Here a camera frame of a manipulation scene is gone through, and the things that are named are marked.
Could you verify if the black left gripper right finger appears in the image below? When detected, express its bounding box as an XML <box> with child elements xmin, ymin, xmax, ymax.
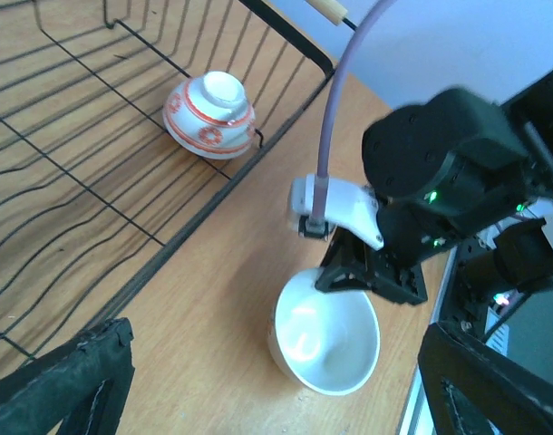
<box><xmin>418</xmin><ymin>322</ymin><xmax>553</xmax><ymax>434</ymax></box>

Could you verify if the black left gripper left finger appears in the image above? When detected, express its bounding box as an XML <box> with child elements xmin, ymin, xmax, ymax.
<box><xmin>0</xmin><ymin>318</ymin><xmax>135</xmax><ymax>434</ymax></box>

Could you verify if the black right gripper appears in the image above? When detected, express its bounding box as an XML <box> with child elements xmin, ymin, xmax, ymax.
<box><xmin>315</xmin><ymin>228</ymin><xmax>428</xmax><ymax>305</ymax></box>

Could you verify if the cream white bowl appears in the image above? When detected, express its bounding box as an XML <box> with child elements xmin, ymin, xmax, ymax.
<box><xmin>267</xmin><ymin>267</ymin><xmax>381</xmax><ymax>396</ymax></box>

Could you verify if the white bowl orange pattern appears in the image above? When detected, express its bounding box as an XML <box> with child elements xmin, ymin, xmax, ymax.
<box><xmin>162</xmin><ymin>71</ymin><xmax>256</xmax><ymax>160</ymax></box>

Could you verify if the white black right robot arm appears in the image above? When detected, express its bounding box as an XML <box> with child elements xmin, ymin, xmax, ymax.
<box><xmin>315</xmin><ymin>71</ymin><xmax>553</xmax><ymax>305</ymax></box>

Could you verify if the black wire dish rack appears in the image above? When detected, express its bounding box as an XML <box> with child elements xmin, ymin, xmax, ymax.
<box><xmin>0</xmin><ymin>1</ymin><xmax>334</xmax><ymax>370</ymax></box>

